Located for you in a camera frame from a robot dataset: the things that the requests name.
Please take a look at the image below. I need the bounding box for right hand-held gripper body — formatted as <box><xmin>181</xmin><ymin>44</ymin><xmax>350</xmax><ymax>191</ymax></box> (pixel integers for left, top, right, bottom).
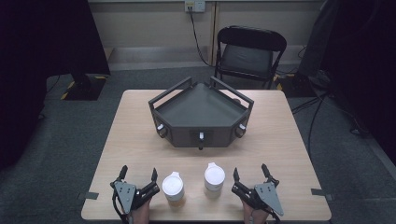
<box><xmin>231</xmin><ymin>181</ymin><xmax>285</xmax><ymax>217</ymax></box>

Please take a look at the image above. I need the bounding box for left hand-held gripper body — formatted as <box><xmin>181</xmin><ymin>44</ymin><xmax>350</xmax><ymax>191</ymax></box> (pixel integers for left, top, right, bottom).
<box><xmin>109</xmin><ymin>180</ymin><xmax>161</xmax><ymax>216</ymax></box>

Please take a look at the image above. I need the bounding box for glass jar with white lid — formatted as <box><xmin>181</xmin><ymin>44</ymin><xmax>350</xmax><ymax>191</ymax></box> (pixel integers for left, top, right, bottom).
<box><xmin>204</xmin><ymin>161</ymin><xmax>226</xmax><ymax>200</ymax></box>
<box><xmin>162</xmin><ymin>171</ymin><xmax>186</xmax><ymax>209</ymax></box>

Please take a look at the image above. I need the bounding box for dark grey corner rack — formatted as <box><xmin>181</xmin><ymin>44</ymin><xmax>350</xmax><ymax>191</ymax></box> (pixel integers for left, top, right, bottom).
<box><xmin>148</xmin><ymin>76</ymin><xmax>255</xmax><ymax>151</ymax></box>

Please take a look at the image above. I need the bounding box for person's left hand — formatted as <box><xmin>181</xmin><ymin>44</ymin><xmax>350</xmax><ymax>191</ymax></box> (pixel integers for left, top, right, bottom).
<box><xmin>130</xmin><ymin>198</ymin><xmax>152</xmax><ymax>224</ymax></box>

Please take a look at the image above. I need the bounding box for person's right hand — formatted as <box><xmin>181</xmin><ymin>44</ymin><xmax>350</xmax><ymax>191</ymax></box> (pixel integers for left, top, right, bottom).
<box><xmin>241</xmin><ymin>201</ymin><xmax>269</xmax><ymax>224</ymax></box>

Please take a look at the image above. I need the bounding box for grey tape piece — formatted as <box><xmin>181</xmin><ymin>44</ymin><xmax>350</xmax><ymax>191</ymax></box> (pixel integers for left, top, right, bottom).
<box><xmin>310</xmin><ymin>188</ymin><xmax>336</xmax><ymax>203</ymax></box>
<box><xmin>77</xmin><ymin>191</ymin><xmax>100</xmax><ymax>201</ymax></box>

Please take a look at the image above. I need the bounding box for black stand base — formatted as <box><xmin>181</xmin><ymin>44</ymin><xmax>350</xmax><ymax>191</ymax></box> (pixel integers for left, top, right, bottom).
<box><xmin>275</xmin><ymin>72</ymin><xmax>317</xmax><ymax>98</ymax></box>
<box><xmin>60</xmin><ymin>72</ymin><xmax>108</xmax><ymax>102</ymax></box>

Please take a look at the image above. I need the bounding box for black folding chair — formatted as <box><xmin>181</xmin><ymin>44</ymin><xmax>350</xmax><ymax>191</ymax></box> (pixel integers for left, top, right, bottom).
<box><xmin>214</xmin><ymin>25</ymin><xmax>288</xmax><ymax>91</ymax></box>

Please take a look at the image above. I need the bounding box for black curtain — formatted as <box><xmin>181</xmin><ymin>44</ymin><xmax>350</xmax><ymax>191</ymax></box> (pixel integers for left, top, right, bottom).
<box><xmin>0</xmin><ymin>0</ymin><xmax>111</xmax><ymax>171</ymax></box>
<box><xmin>298</xmin><ymin>0</ymin><xmax>396</xmax><ymax>163</ymax></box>

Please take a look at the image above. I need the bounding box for left hand-held gripper cable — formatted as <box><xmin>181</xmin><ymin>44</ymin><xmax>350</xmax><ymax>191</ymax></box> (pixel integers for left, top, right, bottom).
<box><xmin>111</xmin><ymin>189</ymin><xmax>129</xmax><ymax>224</ymax></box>

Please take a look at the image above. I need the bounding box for hand-held gripper cable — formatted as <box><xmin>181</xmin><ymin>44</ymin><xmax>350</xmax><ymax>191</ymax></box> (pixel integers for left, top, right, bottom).
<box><xmin>263</xmin><ymin>207</ymin><xmax>282</xmax><ymax>224</ymax></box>
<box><xmin>111</xmin><ymin>189</ymin><xmax>129</xmax><ymax>224</ymax></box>

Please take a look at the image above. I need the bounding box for right hand-held gripper cable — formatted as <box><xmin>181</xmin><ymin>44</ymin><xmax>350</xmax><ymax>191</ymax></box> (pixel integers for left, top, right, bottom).
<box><xmin>263</xmin><ymin>207</ymin><xmax>282</xmax><ymax>224</ymax></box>

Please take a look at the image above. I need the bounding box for black floor cable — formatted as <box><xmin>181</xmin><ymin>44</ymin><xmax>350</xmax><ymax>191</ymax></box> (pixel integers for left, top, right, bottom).
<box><xmin>290</xmin><ymin>91</ymin><xmax>330</xmax><ymax>158</ymax></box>

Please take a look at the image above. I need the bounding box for black power cable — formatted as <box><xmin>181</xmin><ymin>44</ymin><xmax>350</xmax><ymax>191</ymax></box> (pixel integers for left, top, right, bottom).
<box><xmin>187</xmin><ymin>5</ymin><xmax>217</xmax><ymax>68</ymax></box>

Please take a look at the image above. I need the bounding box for white wall socket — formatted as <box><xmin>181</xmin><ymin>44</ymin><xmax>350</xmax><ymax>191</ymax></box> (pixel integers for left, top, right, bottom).
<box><xmin>184</xmin><ymin>0</ymin><xmax>206</xmax><ymax>14</ymax></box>

